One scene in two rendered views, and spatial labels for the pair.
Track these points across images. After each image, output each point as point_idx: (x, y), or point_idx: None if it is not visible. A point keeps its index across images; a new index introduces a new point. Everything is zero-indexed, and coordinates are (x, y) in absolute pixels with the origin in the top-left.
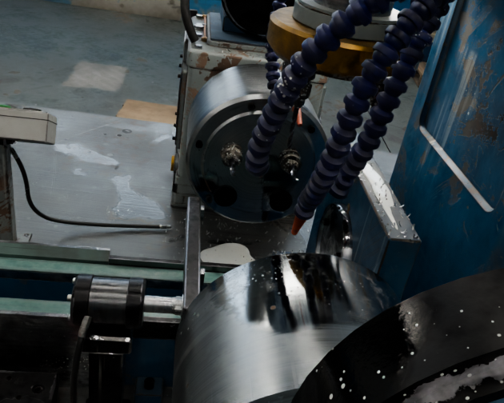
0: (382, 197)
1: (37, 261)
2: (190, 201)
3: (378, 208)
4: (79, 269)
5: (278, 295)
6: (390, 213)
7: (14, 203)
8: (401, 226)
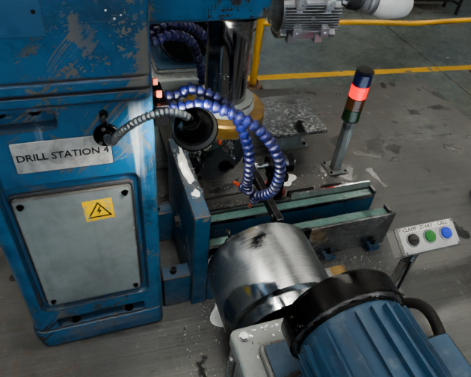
0: (182, 157)
1: (337, 221)
2: (280, 215)
3: (185, 152)
4: (317, 222)
5: None
6: (180, 149)
7: (398, 276)
8: (176, 143)
